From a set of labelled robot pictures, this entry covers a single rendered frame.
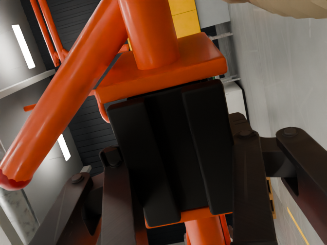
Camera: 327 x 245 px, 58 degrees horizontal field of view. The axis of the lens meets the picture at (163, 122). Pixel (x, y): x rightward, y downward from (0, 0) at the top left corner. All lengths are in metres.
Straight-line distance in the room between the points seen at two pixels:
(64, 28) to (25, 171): 11.09
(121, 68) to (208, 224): 0.10
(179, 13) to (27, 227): 5.56
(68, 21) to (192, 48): 11.06
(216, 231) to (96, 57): 0.12
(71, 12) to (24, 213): 7.09
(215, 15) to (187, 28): 0.72
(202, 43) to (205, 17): 7.25
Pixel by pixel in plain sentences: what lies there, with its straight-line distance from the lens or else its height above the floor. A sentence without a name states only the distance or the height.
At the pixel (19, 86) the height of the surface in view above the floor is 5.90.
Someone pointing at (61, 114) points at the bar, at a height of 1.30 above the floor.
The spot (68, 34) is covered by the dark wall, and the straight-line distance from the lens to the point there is 11.24.
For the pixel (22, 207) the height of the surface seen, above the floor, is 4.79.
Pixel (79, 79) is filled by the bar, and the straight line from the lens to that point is 0.17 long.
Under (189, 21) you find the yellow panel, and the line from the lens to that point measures 7.34.
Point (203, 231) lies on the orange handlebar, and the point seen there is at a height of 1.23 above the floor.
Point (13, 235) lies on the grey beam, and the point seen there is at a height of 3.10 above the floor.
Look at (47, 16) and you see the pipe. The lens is 8.23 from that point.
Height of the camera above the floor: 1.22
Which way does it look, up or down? 7 degrees up
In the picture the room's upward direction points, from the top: 103 degrees counter-clockwise
